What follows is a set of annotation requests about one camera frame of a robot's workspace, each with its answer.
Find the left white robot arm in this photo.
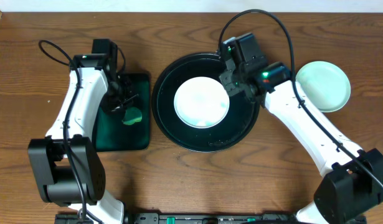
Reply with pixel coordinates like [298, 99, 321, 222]
[27, 39, 138, 223]

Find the black round tray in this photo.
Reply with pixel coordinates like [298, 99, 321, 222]
[151, 53, 259, 152]

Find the black rectangular water tray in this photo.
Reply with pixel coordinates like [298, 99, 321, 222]
[92, 73, 150, 152]

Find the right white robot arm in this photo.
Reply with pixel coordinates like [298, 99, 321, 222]
[218, 33, 383, 223]

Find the green sponge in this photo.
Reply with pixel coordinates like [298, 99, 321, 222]
[122, 107, 143, 126]

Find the pink white plate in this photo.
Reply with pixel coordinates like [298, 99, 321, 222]
[173, 77, 230, 129]

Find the mint green plate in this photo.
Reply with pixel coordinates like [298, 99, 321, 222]
[296, 61, 351, 113]

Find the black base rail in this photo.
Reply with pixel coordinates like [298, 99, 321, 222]
[54, 212, 368, 224]

